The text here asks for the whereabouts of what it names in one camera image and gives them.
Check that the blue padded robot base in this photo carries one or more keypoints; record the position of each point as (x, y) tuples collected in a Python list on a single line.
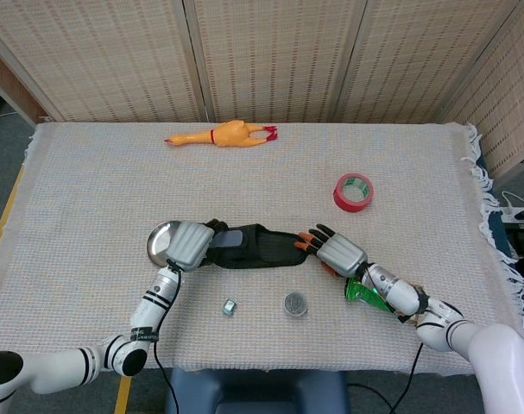
[(253, 394)]

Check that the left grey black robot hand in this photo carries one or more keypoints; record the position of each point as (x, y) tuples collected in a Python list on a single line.
[(190, 246)]

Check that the white power strip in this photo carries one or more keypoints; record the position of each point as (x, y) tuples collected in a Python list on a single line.
[(515, 212)]

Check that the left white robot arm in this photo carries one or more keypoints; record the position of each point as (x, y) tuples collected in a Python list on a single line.
[(149, 308)]

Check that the beige woven folding screen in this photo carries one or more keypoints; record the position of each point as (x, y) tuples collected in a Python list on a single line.
[(279, 56)]

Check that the red tape roll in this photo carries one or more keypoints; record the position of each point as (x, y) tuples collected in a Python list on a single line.
[(348, 205)]

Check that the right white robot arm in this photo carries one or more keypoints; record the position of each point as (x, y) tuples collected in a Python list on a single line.
[(443, 321)]

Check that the small round metal tin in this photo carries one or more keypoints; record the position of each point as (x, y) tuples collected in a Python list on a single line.
[(294, 304)]

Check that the green orange snack bag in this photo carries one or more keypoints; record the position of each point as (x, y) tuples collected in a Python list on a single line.
[(358, 293)]

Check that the white woven fringed tablecloth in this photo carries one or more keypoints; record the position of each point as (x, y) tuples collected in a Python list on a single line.
[(261, 185)]

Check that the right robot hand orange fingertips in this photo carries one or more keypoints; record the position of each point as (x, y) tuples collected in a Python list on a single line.
[(341, 254)]

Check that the black rubber slipper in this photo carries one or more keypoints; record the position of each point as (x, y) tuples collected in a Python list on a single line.
[(270, 252)]

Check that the round stainless steel plate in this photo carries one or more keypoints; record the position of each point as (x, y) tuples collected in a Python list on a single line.
[(160, 241)]

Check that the yellow rubber chicken toy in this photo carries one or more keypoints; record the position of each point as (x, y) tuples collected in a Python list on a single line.
[(227, 134)]

